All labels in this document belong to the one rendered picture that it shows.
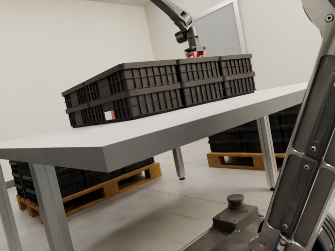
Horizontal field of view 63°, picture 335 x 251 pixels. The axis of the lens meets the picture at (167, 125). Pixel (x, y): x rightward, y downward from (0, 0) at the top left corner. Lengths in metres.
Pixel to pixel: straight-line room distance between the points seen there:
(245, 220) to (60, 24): 4.46
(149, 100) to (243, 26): 3.48
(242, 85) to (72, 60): 3.69
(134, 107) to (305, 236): 0.75
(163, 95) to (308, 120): 0.76
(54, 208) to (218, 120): 0.65
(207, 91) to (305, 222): 0.90
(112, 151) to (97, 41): 4.86
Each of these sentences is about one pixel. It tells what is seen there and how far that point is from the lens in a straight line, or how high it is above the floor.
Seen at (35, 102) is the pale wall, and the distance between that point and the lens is 4.57.
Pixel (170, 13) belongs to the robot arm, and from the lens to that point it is 1.49.
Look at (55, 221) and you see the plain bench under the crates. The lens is 1.01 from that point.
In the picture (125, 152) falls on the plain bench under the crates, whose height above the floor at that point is 0.68.
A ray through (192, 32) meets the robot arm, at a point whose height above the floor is 1.07.
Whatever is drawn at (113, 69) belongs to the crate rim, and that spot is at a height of 0.92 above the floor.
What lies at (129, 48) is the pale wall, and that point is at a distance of 5.56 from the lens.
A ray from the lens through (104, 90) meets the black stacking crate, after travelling 1.27.
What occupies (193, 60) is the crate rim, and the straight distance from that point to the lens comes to 1.35.
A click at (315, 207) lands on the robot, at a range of 0.62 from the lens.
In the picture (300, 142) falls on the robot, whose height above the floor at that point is 0.62.
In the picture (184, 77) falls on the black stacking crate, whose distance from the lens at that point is 1.30.
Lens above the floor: 0.74
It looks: 5 degrees down
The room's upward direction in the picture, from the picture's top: 11 degrees counter-clockwise
